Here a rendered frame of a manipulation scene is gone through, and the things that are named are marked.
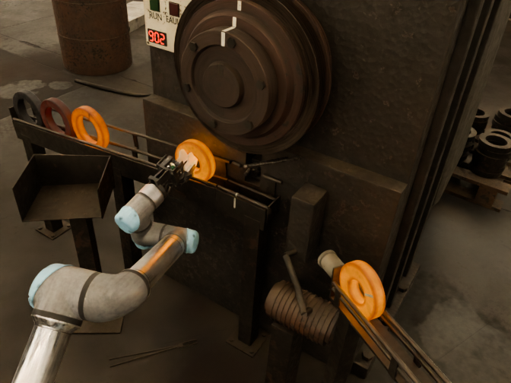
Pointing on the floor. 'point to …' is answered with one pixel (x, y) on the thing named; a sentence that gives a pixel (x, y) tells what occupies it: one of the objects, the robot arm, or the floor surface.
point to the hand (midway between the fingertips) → (195, 156)
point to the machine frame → (341, 151)
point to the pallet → (486, 160)
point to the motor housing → (294, 329)
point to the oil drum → (93, 36)
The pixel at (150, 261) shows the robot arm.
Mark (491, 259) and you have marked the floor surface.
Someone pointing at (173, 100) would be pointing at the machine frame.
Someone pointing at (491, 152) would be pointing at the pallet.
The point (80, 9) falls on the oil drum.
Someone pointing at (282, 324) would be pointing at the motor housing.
